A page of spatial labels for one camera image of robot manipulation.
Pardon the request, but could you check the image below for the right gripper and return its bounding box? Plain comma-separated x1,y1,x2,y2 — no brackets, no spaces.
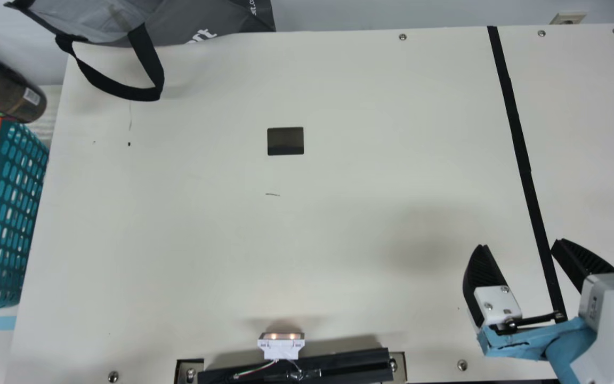
463,238,614,384

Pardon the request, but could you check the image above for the thin multicoloured wire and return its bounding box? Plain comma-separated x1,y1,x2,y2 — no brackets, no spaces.
231,358,281,380

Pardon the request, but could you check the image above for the small square scanner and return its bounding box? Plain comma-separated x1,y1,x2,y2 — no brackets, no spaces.
267,127,305,156

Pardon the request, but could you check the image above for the black strip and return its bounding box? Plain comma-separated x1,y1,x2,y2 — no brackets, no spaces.
487,26,569,323

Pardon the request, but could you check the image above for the teal shopping basket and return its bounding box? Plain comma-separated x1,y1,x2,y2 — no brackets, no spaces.
0,105,50,311

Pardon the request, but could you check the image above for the dark coffee bottle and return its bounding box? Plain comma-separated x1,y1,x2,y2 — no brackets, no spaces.
0,32,47,124

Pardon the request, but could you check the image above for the white device with two lights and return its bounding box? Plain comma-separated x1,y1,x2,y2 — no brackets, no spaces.
257,332,305,359

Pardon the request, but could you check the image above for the dark grey bag with straps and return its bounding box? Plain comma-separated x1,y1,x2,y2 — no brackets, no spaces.
4,0,277,102

